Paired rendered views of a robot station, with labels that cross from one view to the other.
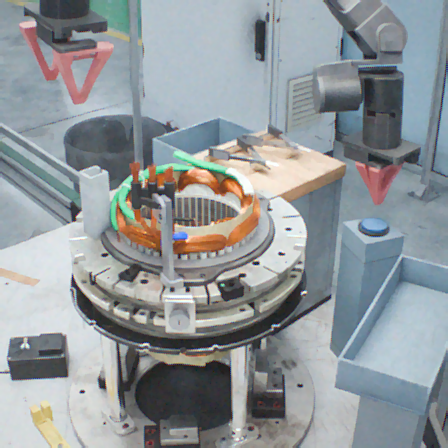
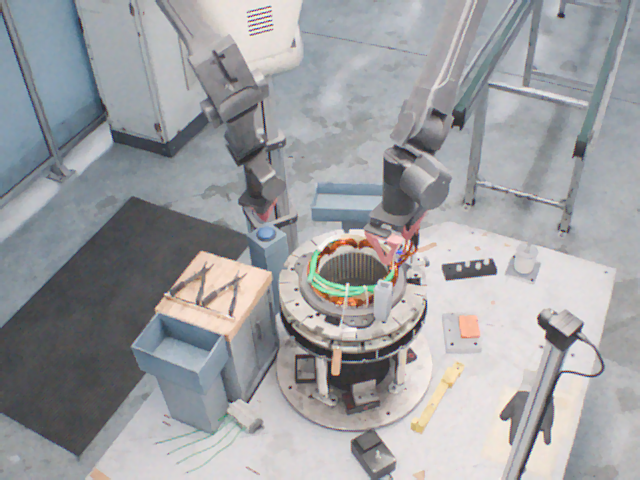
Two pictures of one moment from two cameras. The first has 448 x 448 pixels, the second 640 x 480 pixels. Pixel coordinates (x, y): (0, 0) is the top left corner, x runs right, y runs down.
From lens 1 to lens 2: 1.69 m
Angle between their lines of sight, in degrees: 83
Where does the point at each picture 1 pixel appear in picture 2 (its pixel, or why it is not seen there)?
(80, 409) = (403, 406)
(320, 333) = not seen: hidden behind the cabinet
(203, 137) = (152, 361)
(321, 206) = not seen: hidden behind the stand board
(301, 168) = (219, 269)
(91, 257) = (409, 305)
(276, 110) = not seen: outside the picture
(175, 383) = (345, 378)
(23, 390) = (399, 456)
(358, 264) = (283, 250)
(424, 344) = (363, 202)
